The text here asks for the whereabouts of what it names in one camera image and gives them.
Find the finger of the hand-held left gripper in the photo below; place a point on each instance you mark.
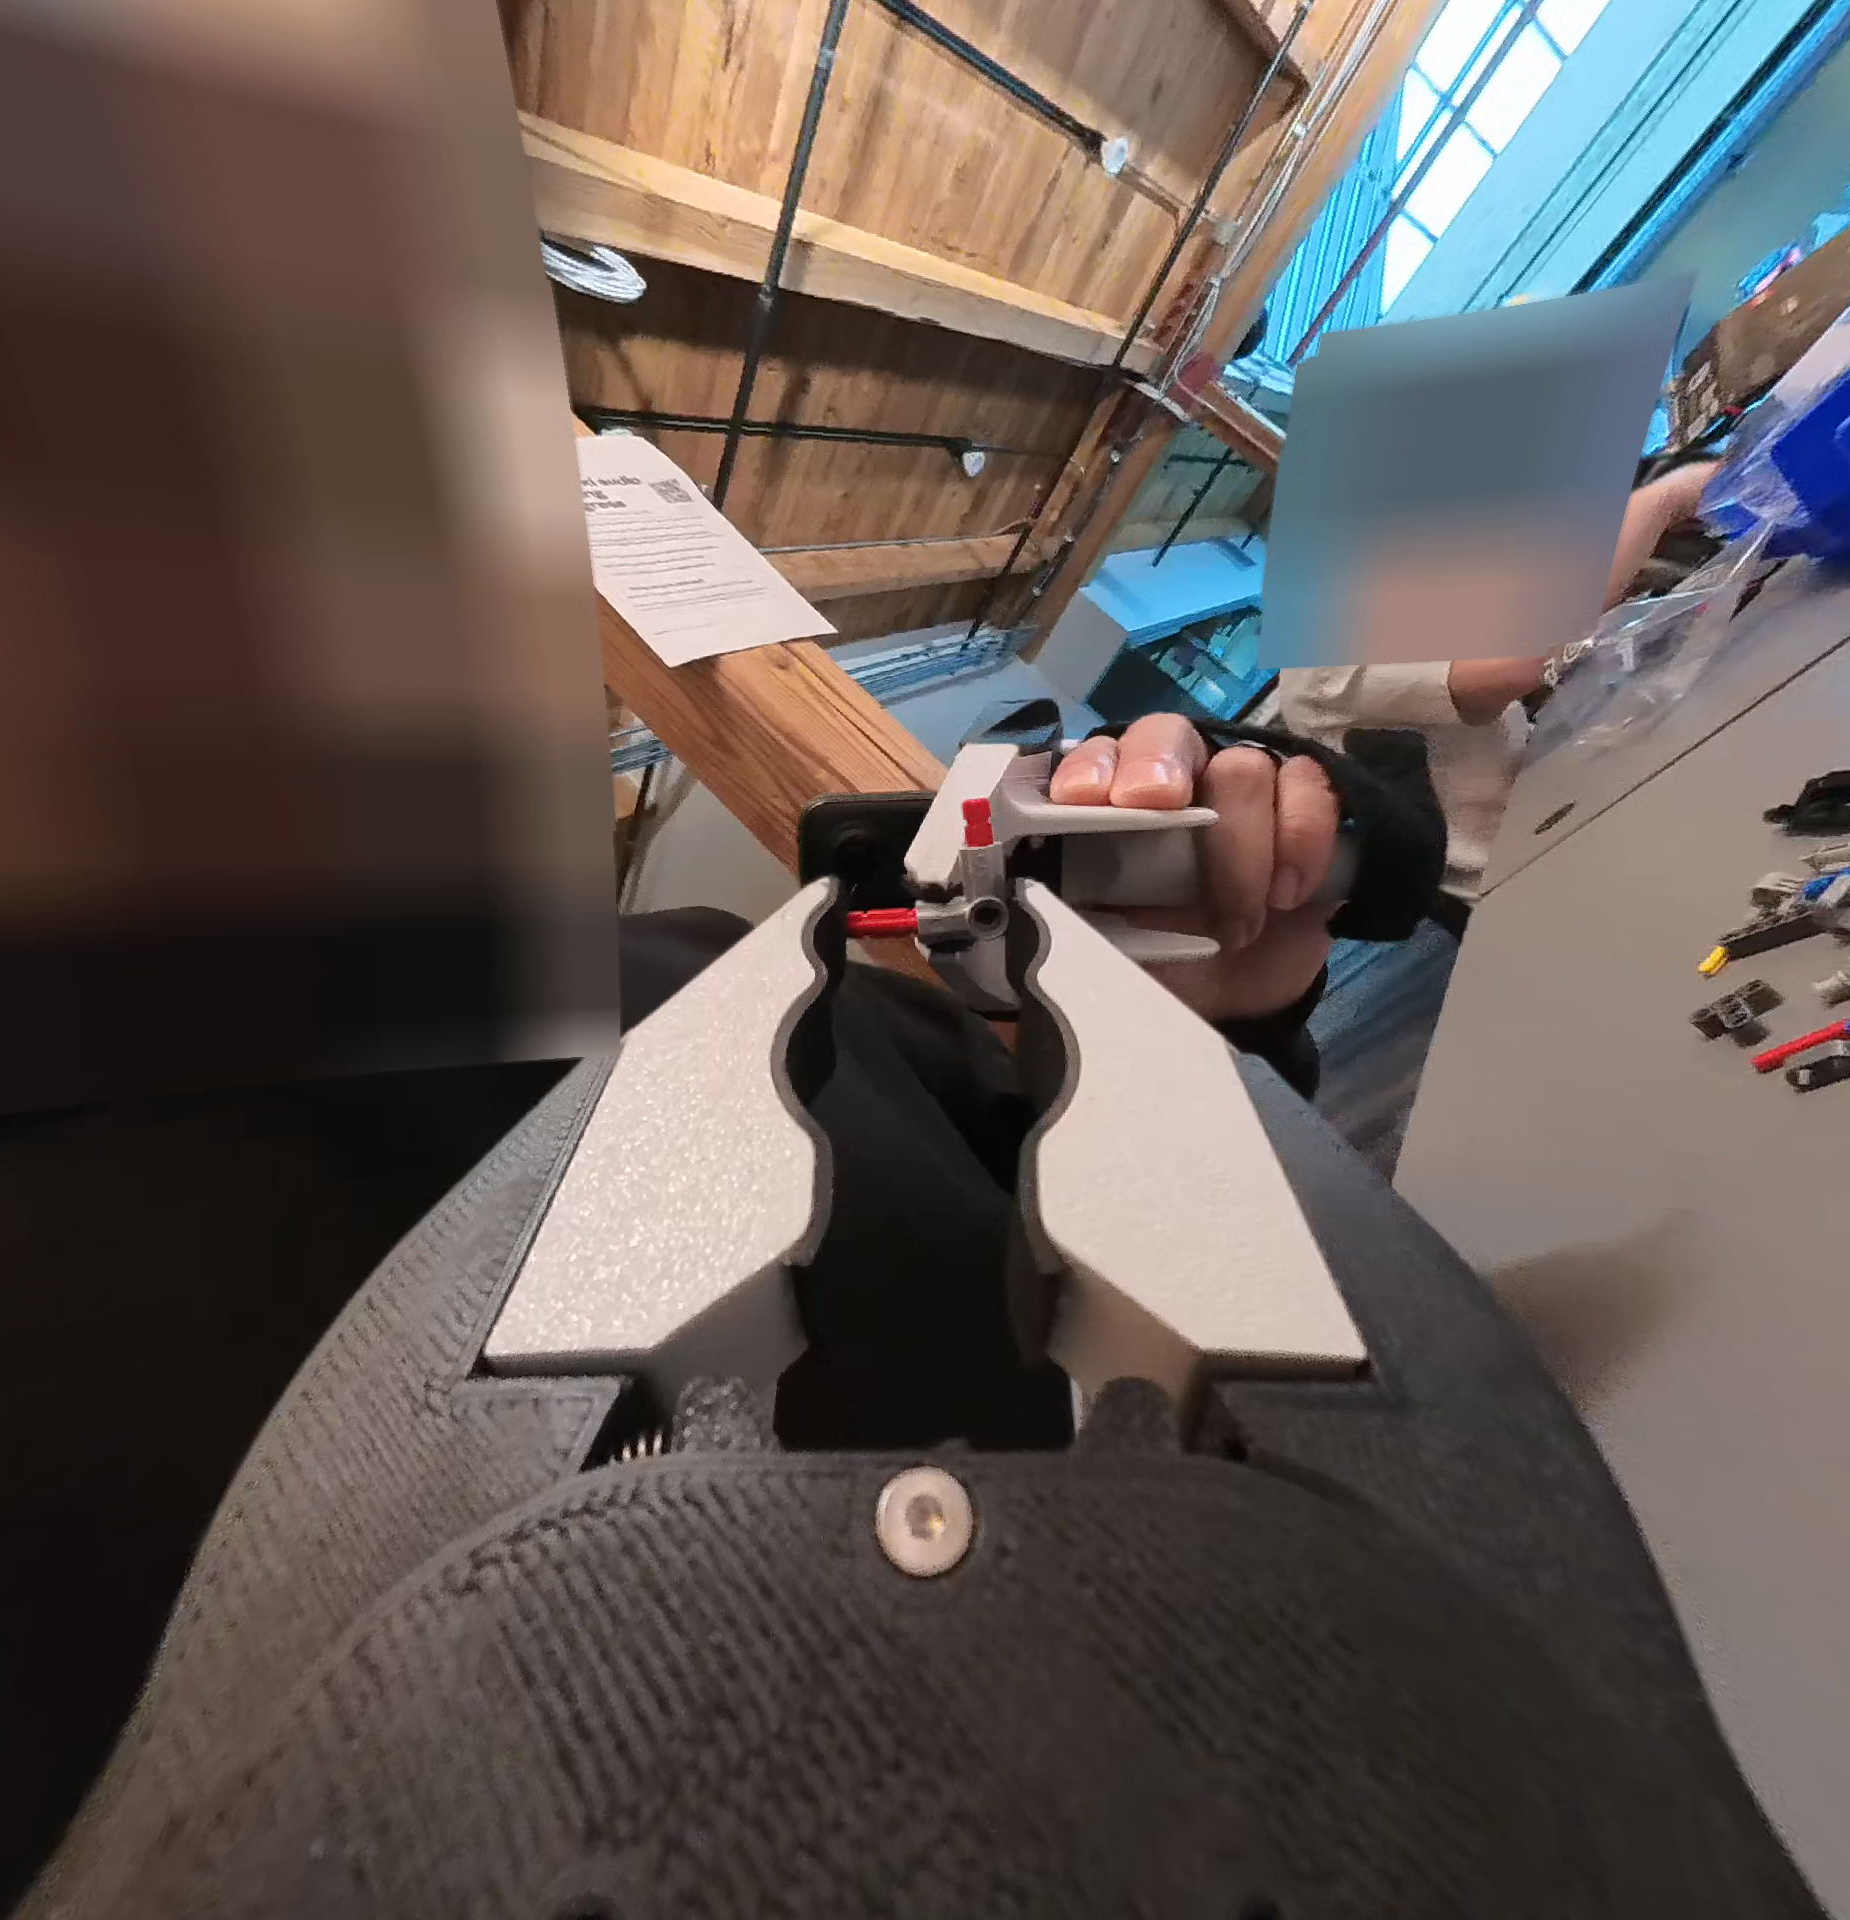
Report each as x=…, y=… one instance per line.
x=1001, y=773
x=1165, y=945

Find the pile of loose lego pieces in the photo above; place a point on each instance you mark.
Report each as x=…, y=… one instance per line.
x=1736, y=1015

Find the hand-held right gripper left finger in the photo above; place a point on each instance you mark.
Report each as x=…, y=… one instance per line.
x=671, y=1202

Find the blue plastic bin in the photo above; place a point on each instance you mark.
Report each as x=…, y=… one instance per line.
x=1825, y=466

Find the clear plastic bag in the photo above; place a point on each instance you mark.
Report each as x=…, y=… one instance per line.
x=1646, y=647

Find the person's left hand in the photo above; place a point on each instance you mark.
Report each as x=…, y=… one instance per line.
x=1285, y=841

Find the another person's forearm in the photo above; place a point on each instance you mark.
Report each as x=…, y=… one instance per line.
x=1661, y=525

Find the red lego pin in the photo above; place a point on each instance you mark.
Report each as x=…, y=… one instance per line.
x=979, y=822

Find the grey metal duct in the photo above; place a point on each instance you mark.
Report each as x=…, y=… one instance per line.
x=1150, y=630

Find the grey lego connector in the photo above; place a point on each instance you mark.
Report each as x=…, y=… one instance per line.
x=967, y=897

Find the white printed paper notice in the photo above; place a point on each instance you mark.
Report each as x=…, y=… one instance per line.
x=685, y=555

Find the black rounded plate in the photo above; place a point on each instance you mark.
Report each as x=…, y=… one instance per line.
x=880, y=834

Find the wooden post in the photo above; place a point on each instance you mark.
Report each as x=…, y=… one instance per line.
x=761, y=721

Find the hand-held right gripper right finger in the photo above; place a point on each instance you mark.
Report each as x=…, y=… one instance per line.
x=1194, y=1202

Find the red lego axle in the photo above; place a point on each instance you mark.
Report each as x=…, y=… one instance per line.
x=880, y=923

